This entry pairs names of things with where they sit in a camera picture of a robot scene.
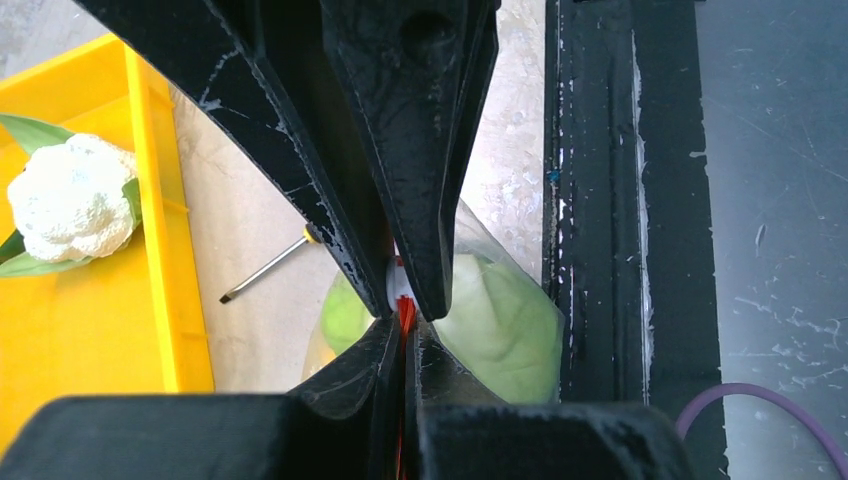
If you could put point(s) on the white toy cauliflower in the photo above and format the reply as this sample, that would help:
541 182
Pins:
76 200

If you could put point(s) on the yellow black screwdriver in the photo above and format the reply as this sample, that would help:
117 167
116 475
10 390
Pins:
309 235

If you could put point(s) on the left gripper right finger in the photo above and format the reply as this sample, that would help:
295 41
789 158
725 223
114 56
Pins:
445 408

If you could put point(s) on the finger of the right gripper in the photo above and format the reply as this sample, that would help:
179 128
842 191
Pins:
258 70
415 75

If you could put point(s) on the clear orange zip bag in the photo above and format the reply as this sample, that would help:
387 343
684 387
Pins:
471 237

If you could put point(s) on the green toy cabbage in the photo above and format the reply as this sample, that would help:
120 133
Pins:
504 329

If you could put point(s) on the yellow plastic bin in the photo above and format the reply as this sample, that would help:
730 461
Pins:
131 322

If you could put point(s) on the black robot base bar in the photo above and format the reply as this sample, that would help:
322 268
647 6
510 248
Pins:
627 242

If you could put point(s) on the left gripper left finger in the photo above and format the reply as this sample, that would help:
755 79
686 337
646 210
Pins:
347 417

